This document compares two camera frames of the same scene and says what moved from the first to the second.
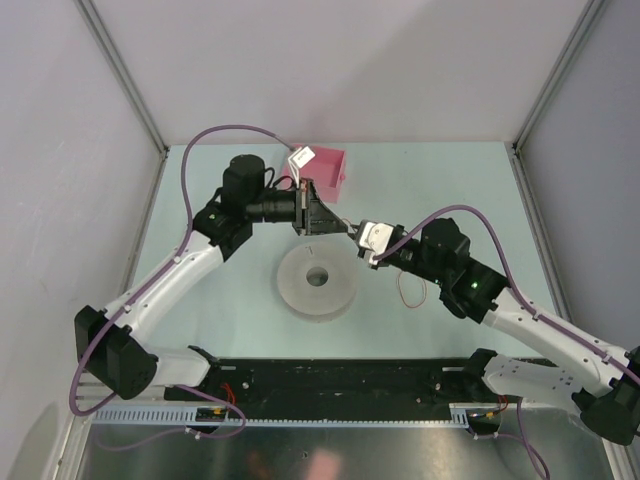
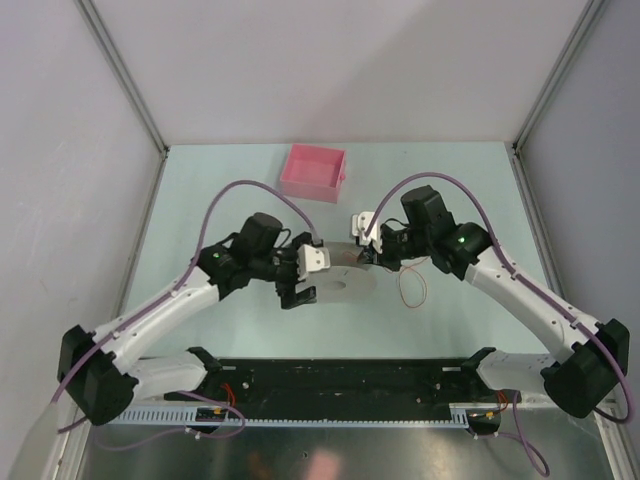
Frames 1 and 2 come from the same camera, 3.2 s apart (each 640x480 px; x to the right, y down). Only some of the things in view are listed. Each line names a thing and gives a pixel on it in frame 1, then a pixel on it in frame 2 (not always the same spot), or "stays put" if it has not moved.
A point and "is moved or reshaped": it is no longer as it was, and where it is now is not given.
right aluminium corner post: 588,16 stays put
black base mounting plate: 340,381 stays put
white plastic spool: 317,282 is moved or reshaped
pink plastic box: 326,170 stays put
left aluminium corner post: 123,70 stays put
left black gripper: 315,218 to 286,290
